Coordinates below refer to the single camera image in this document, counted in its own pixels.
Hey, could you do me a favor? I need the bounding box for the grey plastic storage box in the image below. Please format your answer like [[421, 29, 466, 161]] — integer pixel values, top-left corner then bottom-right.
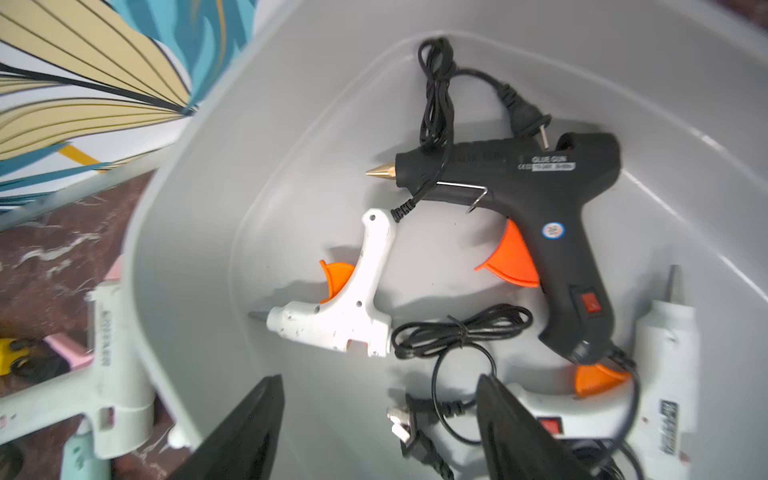
[[125, 1, 767, 479]]

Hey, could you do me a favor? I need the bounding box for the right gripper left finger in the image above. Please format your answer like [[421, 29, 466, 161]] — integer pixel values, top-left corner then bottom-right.
[[171, 375, 285, 480]]

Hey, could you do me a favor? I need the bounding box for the mint glue gun centre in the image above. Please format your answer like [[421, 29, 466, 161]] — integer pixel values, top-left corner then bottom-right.
[[59, 431, 112, 480]]

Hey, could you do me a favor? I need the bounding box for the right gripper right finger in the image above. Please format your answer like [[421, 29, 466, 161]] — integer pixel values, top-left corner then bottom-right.
[[476, 375, 579, 480]]

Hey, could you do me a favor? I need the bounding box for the black glue gun orange trigger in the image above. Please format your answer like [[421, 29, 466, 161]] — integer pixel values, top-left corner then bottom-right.
[[368, 133, 621, 365]]

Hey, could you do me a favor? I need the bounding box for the large white glue gun pink stick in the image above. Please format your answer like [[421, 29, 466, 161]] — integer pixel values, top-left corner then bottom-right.
[[1, 257, 155, 459]]

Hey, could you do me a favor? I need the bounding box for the yellow glue gun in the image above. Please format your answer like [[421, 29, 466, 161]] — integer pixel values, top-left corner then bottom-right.
[[0, 338, 37, 377]]

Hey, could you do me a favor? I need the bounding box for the white glue gun orange trigger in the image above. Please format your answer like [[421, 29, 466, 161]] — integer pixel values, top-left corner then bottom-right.
[[510, 265, 701, 479]]

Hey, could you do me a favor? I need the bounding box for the small white glue gun front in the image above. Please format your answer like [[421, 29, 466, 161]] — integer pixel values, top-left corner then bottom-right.
[[248, 208, 397, 358]]

